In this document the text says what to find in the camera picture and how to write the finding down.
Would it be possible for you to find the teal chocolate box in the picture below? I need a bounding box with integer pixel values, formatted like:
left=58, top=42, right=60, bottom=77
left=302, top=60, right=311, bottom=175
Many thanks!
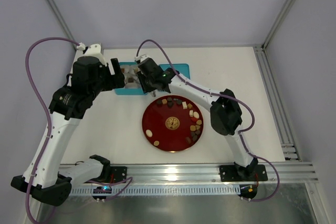
left=115, top=62, right=145, bottom=95

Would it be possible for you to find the teal box lid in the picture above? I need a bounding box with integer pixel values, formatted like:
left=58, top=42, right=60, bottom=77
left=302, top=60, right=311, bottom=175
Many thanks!
left=158, top=63, right=190, bottom=93

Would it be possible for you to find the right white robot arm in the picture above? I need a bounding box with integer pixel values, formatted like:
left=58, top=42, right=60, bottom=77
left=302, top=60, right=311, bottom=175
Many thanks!
left=135, top=55, right=258, bottom=181

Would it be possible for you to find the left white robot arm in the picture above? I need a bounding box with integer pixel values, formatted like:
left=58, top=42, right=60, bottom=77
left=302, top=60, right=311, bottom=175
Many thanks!
left=11, top=56, right=124, bottom=206

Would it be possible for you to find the cream rectangular chocolate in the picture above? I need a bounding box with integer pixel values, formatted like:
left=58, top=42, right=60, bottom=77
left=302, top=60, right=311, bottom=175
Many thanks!
left=182, top=102, right=188, bottom=109

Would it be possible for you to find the white oval chocolate right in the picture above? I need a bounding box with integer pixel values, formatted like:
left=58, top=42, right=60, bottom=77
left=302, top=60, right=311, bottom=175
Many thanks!
left=193, top=111, right=200, bottom=119

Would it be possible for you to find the white oval chocolate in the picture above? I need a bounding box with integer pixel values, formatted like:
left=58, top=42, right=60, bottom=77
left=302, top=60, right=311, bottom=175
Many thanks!
left=145, top=130, right=153, bottom=137
left=193, top=111, right=200, bottom=119

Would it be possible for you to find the brown striped chocolate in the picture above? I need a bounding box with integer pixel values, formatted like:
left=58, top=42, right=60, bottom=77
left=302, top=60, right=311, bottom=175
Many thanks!
left=185, top=137, right=192, bottom=144

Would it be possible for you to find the round red lacquer tray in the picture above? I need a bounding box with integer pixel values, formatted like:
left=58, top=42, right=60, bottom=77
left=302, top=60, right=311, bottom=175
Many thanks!
left=141, top=95, right=204, bottom=153

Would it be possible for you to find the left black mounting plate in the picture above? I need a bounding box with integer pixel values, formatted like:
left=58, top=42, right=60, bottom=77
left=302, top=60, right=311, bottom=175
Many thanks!
left=81, top=165, right=128, bottom=184

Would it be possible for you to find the black mounting plate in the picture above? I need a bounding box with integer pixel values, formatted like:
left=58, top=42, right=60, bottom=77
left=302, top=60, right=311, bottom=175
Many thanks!
left=81, top=165, right=128, bottom=184
left=219, top=164, right=268, bottom=182

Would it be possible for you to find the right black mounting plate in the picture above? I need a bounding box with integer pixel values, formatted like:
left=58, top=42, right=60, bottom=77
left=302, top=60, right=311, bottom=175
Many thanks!
left=219, top=164, right=268, bottom=182

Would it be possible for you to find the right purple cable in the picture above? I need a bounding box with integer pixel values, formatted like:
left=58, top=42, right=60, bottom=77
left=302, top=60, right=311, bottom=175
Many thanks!
left=135, top=39, right=281, bottom=203

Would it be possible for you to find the purple cable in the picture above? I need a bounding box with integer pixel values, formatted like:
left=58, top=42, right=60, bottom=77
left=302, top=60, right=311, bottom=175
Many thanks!
left=25, top=37, right=134, bottom=224
left=135, top=39, right=281, bottom=203

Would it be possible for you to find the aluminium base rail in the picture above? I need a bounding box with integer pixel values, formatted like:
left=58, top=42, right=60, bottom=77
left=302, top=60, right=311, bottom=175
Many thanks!
left=124, top=161, right=319, bottom=184

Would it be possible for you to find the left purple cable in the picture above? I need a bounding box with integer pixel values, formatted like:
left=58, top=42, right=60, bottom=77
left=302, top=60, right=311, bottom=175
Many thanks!
left=25, top=37, right=134, bottom=224

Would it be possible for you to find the white slotted cable duct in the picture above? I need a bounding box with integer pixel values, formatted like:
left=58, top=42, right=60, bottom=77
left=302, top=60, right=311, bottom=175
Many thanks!
left=70, top=184, right=240, bottom=197

